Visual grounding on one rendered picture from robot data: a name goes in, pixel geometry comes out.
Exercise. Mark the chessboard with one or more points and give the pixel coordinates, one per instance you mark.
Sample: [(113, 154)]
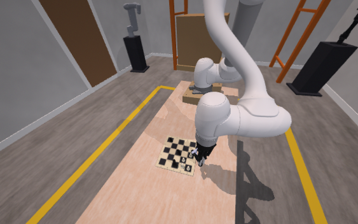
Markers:
[(169, 152)]

